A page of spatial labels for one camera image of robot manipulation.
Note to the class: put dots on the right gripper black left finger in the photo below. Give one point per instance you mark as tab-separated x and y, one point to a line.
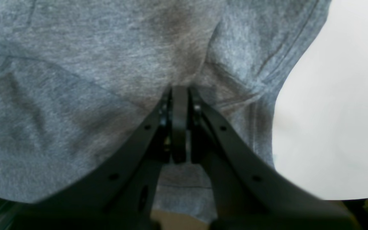
118	195

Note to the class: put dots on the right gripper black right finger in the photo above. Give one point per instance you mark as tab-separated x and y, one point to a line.
248	193

